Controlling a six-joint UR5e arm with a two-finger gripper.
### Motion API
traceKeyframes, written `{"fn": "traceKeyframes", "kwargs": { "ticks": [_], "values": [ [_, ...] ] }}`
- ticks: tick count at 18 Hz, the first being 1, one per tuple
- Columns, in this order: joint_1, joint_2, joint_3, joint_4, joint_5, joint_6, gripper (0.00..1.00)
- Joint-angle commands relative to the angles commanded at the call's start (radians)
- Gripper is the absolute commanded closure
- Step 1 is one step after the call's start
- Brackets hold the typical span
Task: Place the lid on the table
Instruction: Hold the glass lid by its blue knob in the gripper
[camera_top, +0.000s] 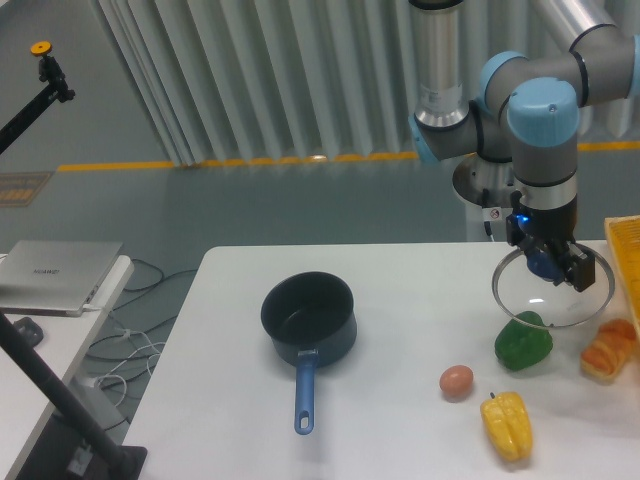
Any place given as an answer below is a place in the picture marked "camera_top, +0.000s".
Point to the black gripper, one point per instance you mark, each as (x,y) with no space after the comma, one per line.
(551,230)

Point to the glass lid blue knob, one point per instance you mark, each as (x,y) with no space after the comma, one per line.
(537,303)

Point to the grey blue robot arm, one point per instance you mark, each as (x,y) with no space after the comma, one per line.
(526,113)

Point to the yellow plastic basket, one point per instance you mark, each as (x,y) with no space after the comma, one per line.
(622,235)

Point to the green bell pepper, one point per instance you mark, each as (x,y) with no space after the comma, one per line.
(520,344)

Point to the orange croissant bread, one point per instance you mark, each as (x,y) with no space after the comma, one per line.
(610,350)

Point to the brown egg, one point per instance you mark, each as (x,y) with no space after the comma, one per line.
(456,381)

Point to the yellow bell pepper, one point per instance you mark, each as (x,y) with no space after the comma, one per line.
(507,425)

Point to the dark blue saucepan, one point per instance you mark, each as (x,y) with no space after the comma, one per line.
(311,322)

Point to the silver laptop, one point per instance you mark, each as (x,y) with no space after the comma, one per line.
(55,277)

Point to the white side desk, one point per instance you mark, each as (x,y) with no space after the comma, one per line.
(25,410)

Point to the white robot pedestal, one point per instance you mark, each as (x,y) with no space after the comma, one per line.
(484,188)

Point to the black camera stand pole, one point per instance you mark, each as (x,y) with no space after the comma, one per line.
(117,461)

